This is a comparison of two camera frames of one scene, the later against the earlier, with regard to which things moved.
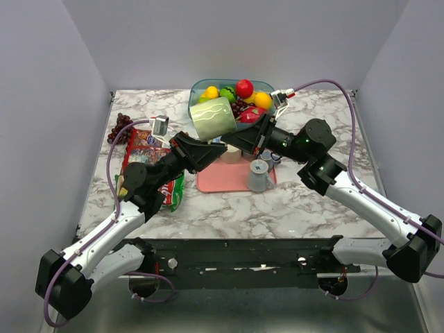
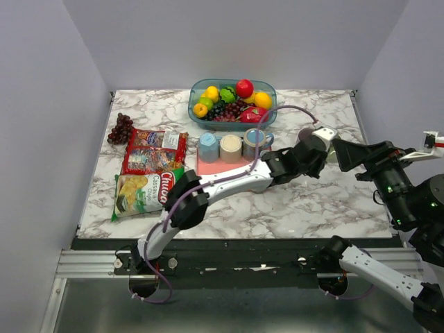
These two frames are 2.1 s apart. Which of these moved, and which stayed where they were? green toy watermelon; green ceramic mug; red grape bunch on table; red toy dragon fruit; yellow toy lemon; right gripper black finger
Moved: right gripper black finger; green ceramic mug
Stayed: yellow toy lemon; red grape bunch on table; green toy watermelon; red toy dragon fruit
